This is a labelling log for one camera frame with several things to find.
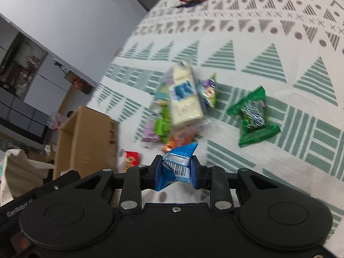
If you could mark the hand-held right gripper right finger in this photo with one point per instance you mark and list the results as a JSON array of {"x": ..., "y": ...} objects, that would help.
[{"x": 195, "y": 176}]

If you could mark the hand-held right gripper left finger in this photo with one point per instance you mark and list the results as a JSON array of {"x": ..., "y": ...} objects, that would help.
[{"x": 158, "y": 173}]

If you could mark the blue snack packet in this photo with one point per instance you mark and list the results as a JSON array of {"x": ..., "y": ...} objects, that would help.
[{"x": 177, "y": 164}]

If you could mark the cardboard box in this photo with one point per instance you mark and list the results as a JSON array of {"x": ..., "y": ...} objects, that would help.
[{"x": 88, "y": 145}]

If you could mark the white cloth bag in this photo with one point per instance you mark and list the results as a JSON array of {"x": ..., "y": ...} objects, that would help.
[{"x": 18, "y": 174}]

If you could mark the red snack packet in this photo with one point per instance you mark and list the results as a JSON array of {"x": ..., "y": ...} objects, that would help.
[{"x": 131, "y": 161}]

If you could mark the orange snack packet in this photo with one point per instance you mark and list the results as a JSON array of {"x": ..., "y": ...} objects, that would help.
[{"x": 180, "y": 139}]

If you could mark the light purple snack packet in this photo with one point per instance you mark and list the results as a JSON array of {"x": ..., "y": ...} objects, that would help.
[{"x": 150, "y": 133}]

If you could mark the teal snack packet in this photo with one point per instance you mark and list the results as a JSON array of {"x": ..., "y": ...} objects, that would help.
[{"x": 161, "y": 94}]

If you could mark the cream carton box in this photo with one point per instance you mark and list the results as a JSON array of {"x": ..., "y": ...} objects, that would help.
[{"x": 184, "y": 96}]

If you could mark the dark green snack packet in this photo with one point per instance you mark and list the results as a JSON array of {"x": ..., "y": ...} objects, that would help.
[{"x": 252, "y": 115}]

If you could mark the black glass cabinet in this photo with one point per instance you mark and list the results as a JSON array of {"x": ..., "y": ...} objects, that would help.
[{"x": 21, "y": 118}]

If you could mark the pink plastic bag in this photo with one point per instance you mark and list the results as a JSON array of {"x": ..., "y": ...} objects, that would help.
[{"x": 55, "y": 121}]

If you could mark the purple and green snack packet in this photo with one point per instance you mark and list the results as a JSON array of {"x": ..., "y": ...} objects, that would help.
[{"x": 208, "y": 91}]

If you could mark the black round object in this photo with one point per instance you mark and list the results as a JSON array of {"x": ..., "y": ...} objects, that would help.
[{"x": 70, "y": 113}]

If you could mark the red bag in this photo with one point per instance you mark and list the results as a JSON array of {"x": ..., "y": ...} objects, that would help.
[{"x": 80, "y": 83}]

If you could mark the dark display shelf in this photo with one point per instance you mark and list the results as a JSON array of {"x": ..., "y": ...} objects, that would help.
[{"x": 18, "y": 64}]

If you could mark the patterned blanket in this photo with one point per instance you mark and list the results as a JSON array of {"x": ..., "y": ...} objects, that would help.
[{"x": 268, "y": 59}]

